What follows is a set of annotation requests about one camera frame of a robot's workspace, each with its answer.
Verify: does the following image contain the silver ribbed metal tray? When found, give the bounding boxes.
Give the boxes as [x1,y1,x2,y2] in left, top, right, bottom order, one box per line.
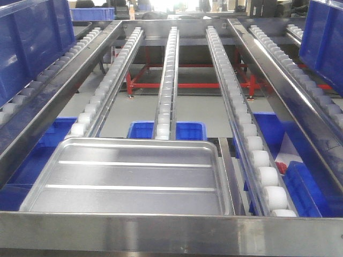
[20,138,234,216]

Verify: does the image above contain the dark grey tray far left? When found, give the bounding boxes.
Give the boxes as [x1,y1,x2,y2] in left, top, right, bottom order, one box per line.
[72,21,92,40]

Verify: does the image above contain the middle white roller track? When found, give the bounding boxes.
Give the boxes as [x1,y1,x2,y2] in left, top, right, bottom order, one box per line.
[152,27,180,140]

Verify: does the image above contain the white roller track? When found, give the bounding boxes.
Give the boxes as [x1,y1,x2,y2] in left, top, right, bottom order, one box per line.
[206,26,298,217]
[66,27,144,138]
[152,27,180,140]

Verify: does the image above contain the blue bin below centre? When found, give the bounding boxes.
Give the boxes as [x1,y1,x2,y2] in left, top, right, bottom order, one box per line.
[127,120,207,141]

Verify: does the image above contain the blue bin below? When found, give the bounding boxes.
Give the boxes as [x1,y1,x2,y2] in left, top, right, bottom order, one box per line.
[254,112,342,217]
[127,120,207,141]
[1,117,77,211]

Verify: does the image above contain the left white roller track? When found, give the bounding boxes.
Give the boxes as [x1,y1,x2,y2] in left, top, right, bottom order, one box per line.
[66,27,144,138]

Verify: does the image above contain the right white roller track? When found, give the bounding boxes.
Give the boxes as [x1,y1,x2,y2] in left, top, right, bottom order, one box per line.
[206,26,298,217]

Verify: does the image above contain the left steel lane divider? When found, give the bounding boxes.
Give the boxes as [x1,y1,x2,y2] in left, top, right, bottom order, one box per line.
[1,21,122,185]

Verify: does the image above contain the steel lane divider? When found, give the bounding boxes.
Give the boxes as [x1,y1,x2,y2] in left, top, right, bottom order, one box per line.
[228,19,342,188]
[1,21,122,185]

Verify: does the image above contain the far right roller track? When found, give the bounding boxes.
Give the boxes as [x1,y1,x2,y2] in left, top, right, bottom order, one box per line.
[249,25,342,130]

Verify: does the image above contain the blue crate far background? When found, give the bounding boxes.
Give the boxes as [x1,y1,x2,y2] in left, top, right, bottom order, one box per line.
[70,7,115,21]

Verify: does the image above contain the blue bin below right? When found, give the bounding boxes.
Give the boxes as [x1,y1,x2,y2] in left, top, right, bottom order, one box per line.
[254,112,342,217]

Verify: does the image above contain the right steel lane divider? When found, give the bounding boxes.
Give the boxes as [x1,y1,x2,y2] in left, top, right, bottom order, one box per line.
[228,19,342,188]

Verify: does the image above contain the large blue crate left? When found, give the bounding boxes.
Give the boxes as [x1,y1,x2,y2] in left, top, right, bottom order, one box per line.
[1,1,75,104]

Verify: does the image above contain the large blue crate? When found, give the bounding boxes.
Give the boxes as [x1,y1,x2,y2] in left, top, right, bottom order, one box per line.
[299,1,342,95]
[1,1,75,104]

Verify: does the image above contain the large blue crate right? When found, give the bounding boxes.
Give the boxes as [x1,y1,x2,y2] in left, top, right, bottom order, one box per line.
[299,1,342,95]

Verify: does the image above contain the blue bin below left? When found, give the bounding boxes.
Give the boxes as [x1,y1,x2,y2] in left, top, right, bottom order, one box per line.
[1,117,77,211]

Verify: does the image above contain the red steel floor frame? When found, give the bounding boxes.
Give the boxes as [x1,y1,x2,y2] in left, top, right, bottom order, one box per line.
[124,45,333,97]

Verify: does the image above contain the steel front shelf rail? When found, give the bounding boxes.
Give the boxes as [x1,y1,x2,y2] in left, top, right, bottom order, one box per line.
[1,211,342,256]

